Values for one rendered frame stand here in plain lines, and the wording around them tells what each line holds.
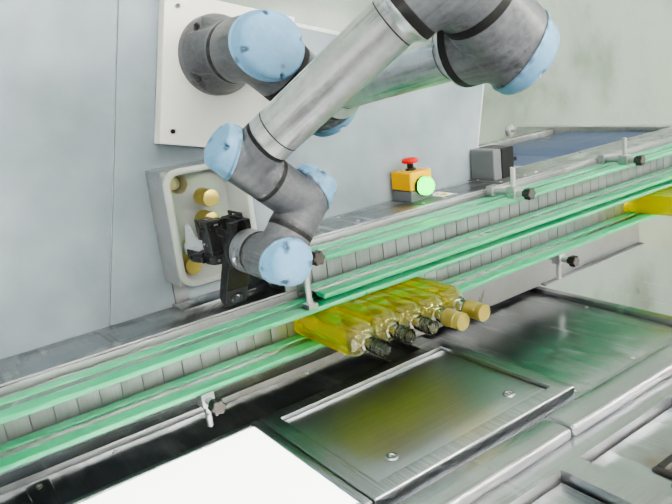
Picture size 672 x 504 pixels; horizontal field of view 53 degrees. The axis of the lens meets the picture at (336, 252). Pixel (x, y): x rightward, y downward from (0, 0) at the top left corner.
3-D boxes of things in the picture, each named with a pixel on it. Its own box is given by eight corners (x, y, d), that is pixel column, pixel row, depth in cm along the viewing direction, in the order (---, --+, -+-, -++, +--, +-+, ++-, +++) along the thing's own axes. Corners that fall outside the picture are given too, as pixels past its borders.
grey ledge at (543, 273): (386, 330, 166) (417, 341, 157) (382, 296, 163) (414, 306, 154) (611, 239, 217) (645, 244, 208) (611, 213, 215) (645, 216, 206)
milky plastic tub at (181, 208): (165, 282, 134) (183, 290, 127) (144, 169, 128) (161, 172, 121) (242, 260, 143) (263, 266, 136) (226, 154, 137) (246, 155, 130)
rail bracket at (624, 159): (594, 164, 191) (639, 166, 180) (594, 138, 189) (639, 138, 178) (603, 162, 193) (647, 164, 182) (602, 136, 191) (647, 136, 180)
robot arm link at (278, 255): (326, 249, 105) (301, 298, 104) (289, 240, 114) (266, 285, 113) (290, 225, 101) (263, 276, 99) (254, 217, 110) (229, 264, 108)
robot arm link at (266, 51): (228, 1, 120) (267, -11, 109) (283, 49, 128) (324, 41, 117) (196, 58, 118) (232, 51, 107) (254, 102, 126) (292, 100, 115)
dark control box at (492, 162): (470, 179, 180) (494, 181, 173) (468, 149, 178) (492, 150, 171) (491, 173, 185) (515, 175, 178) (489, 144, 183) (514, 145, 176)
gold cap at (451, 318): (441, 328, 129) (458, 334, 125) (439, 311, 128) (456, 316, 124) (454, 322, 131) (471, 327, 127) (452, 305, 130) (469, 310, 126)
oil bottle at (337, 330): (294, 333, 138) (357, 362, 121) (290, 307, 137) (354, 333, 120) (316, 325, 141) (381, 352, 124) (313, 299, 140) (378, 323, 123)
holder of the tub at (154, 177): (170, 306, 135) (186, 314, 129) (144, 170, 128) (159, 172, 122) (245, 283, 145) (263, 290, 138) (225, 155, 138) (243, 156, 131)
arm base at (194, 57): (175, 11, 125) (198, 3, 117) (248, 17, 133) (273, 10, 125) (180, 95, 127) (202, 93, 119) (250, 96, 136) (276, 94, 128)
